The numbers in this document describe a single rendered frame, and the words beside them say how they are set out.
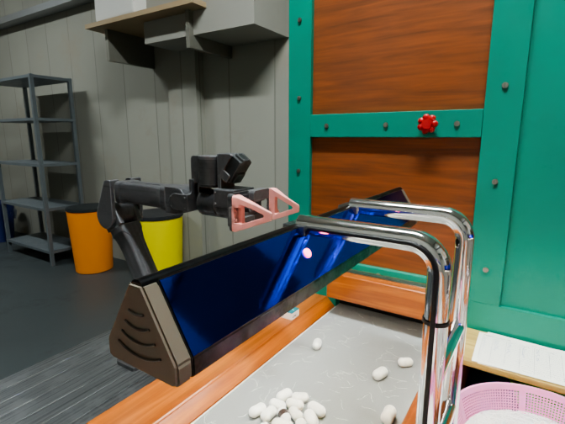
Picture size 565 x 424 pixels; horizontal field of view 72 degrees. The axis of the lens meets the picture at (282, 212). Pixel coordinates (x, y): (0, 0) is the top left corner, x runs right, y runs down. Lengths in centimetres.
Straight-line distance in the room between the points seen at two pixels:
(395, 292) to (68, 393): 76
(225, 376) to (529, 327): 65
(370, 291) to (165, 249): 223
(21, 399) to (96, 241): 284
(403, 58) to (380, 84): 8
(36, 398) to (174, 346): 77
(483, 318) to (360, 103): 59
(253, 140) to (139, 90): 129
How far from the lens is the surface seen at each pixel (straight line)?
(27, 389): 109
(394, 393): 83
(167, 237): 303
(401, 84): 100
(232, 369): 83
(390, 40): 103
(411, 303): 98
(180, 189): 85
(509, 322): 102
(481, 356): 92
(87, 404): 98
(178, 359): 29
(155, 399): 78
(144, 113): 367
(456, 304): 58
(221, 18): 261
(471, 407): 84
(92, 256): 385
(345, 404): 79
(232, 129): 296
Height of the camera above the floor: 121
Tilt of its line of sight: 11 degrees down
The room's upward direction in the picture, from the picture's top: straight up
